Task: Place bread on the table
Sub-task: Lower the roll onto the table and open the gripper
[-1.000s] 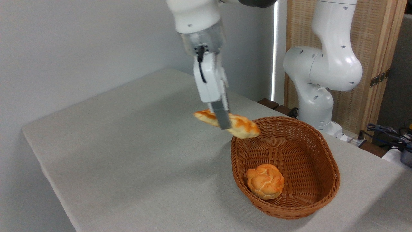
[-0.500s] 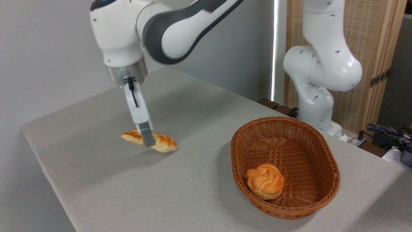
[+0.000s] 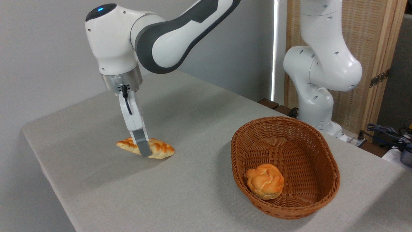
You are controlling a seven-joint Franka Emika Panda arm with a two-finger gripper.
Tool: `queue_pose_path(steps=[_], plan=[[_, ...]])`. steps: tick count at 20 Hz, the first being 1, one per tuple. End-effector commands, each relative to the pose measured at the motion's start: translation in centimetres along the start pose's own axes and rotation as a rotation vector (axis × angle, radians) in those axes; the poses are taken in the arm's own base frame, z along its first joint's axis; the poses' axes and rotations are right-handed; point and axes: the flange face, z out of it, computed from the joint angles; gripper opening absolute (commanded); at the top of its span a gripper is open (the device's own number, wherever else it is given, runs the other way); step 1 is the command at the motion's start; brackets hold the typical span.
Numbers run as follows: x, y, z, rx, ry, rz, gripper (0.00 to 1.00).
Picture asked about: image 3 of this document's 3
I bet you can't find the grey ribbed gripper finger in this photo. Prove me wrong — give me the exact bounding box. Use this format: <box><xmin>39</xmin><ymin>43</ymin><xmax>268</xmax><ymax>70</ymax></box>
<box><xmin>130</xmin><ymin>128</ymin><xmax>152</xmax><ymax>158</ymax></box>

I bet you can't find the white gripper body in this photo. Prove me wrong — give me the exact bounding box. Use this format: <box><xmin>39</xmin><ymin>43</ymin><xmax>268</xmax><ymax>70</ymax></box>
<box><xmin>118</xmin><ymin>91</ymin><xmax>145</xmax><ymax>132</ymax></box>

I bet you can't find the long braided bread loaf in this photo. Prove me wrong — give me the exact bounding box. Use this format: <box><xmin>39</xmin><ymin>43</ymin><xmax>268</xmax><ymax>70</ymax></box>
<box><xmin>116</xmin><ymin>137</ymin><xmax>175</xmax><ymax>160</ymax></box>

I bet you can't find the round knotted bread roll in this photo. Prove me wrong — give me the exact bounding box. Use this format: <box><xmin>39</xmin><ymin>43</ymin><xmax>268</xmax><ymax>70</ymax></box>
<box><xmin>246</xmin><ymin>164</ymin><xmax>285</xmax><ymax>200</ymax></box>

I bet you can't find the brown oval wicker basket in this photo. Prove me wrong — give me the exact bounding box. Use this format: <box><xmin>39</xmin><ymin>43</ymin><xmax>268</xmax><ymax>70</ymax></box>
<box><xmin>231</xmin><ymin>116</ymin><xmax>341</xmax><ymax>220</ymax></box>

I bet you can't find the grey tablecloth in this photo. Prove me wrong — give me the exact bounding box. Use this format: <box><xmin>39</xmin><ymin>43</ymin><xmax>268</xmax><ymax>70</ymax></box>
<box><xmin>22</xmin><ymin>70</ymin><xmax>412</xmax><ymax>232</ymax></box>

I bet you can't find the dark brown wooden block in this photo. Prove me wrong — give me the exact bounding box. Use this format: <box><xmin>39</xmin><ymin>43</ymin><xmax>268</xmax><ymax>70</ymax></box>
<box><xmin>274</xmin><ymin>105</ymin><xmax>298</xmax><ymax>118</ymax></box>
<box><xmin>257</xmin><ymin>98</ymin><xmax>280</xmax><ymax>110</ymax></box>

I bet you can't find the white power strip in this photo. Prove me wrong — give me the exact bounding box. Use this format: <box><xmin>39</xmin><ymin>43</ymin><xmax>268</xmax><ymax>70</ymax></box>
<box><xmin>346</xmin><ymin>135</ymin><xmax>368</xmax><ymax>148</ymax></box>

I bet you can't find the metal screen hinge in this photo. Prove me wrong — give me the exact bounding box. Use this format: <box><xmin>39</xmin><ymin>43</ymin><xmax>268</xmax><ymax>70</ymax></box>
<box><xmin>370</xmin><ymin>69</ymin><xmax>390</xmax><ymax>88</ymax></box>

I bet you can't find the white plastic object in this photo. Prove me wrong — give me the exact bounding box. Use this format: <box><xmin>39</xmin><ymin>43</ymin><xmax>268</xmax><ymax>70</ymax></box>
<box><xmin>382</xmin><ymin>146</ymin><xmax>403</xmax><ymax>163</ymax></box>

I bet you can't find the wooden woven folding screen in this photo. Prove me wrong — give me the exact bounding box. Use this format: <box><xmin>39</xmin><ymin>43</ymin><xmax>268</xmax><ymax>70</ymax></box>
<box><xmin>284</xmin><ymin>0</ymin><xmax>407</xmax><ymax>142</ymax></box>

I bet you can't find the grey box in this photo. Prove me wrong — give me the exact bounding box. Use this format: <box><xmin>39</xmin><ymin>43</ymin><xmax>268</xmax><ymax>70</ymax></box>
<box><xmin>400</xmin><ymin>142</ymin><xmax>412</xmax><ymax>168</ymax></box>

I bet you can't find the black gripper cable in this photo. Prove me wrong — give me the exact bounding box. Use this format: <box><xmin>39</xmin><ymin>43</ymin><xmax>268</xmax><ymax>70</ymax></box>
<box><xmin>120</xmin><ymin>85</ymin><xmax>133</xmax><ymax>116</ymax></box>

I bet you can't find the white vertical post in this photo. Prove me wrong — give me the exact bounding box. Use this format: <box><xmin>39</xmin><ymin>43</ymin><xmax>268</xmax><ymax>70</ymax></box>
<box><xmin>271</xmin><ymin>0</ymin><xmax>287</xmax><ymax>102</ymax></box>

